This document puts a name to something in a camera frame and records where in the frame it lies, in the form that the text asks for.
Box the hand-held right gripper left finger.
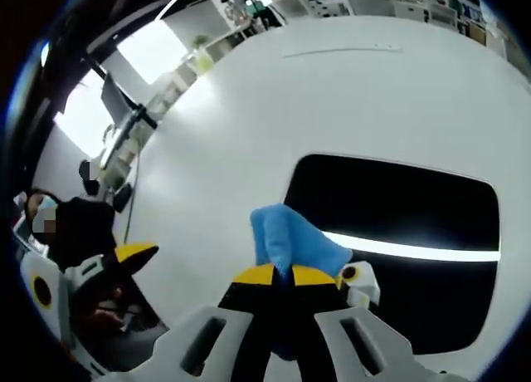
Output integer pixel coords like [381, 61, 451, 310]
[110, 264, 275, 382]

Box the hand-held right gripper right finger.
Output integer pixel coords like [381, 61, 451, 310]
[291, 264, 448, 382]

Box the blue cleaning cloth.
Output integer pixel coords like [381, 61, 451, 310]
[250, 203, 353, 362]

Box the person's left hand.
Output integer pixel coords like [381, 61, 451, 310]
[93, 286, 128, 331]

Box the small black box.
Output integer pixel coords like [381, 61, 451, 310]
[113, 184, 134, 214]

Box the person in black clothes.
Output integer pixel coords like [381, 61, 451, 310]
[48, 196, 119, 272]

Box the person's head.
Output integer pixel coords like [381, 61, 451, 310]
[24, 189, 59, 250]

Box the low white shelf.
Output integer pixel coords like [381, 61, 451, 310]
[156, 22, 259, 122]

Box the white mesh chair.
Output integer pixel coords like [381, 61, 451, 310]
[347, 0, 396, 17]
[271, 0, 319, 24]

